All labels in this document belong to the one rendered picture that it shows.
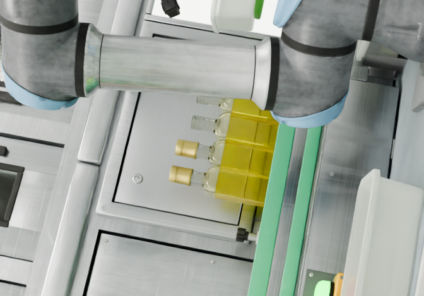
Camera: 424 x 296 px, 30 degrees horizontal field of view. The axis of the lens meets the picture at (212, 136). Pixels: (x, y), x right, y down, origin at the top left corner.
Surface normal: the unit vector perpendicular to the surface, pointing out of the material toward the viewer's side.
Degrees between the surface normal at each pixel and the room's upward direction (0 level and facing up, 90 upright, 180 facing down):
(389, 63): 90
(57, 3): 134
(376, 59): 90
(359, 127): 90
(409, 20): 69
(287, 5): 84
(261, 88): 55
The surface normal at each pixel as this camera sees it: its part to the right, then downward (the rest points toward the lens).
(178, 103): -0.01, -0.32
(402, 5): -0.45, 0.10
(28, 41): -0.10, 0.51
